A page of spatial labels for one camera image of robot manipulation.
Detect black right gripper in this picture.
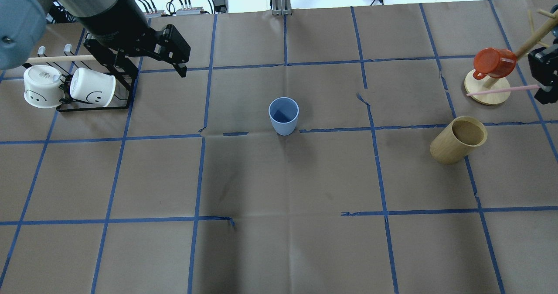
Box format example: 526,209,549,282
527,44,558,105

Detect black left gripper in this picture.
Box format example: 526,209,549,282
83,24,191,78

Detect light blue plastic cup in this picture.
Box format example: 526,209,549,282
268,97,300,136

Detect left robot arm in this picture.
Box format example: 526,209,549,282
0,0,191,77

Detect bamboo chopstick holder cup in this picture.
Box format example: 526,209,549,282
430,116,488,165

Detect orange mug on stand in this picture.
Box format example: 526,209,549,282
473,47,518,81

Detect wooden mug tree stand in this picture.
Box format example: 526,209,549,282
464,6,558,106

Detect white smiley mug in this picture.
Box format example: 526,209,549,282
69,68,116,107

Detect wooden rack dowel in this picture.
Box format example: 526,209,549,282
25,55,96,64

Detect black wire mug rack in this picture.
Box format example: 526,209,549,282
24,36,137,113

